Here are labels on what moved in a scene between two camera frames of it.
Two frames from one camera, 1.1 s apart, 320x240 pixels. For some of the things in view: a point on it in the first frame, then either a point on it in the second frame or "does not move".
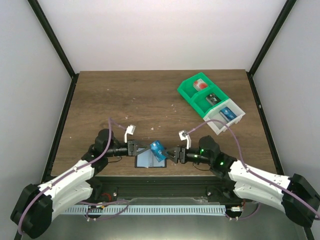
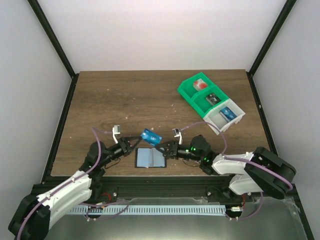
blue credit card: (158, 150) → (151, 137)
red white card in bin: (199, 84) does not move
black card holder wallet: (145, 158) does not move
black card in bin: (212, 98) does not move
